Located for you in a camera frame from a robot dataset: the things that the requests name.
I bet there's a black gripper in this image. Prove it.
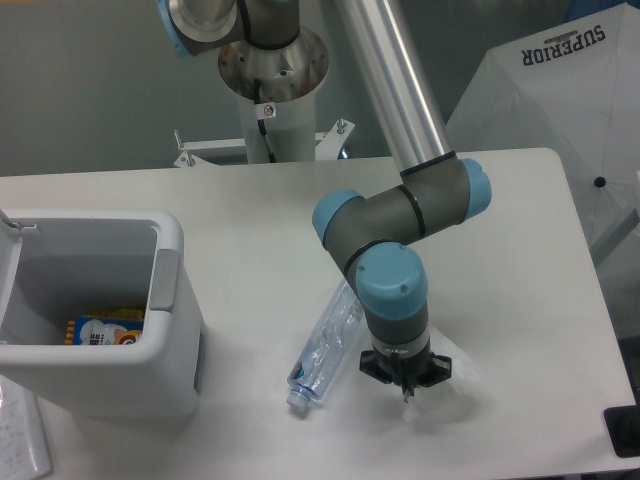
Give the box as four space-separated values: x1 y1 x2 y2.
359 348 452 403

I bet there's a clear plastic bag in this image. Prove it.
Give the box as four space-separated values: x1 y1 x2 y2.
401 327 482 426

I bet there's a clear crushed plastic bottle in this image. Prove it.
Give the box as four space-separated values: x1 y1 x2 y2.
286 280 365 417

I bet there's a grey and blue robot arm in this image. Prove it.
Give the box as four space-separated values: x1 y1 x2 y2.
157 1 492 396

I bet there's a white plastic trash can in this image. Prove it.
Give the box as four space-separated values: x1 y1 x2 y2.
1 209 204 418

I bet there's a black device at edge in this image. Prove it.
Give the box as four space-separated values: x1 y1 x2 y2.
603 405 639 458

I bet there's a yellow blue snack package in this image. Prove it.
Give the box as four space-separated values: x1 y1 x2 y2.
64 308 145 346

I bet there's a white umbrella with lettering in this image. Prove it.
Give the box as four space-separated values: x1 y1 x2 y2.
447 3 639 262

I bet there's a white notepad with writing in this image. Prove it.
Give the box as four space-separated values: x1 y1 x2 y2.
1 377 52 479

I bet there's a white metal base bracket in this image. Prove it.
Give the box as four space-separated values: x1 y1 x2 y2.
173 118 356 168

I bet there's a black cable on pedestal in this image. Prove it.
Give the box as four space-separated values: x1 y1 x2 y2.
252 77 278 164

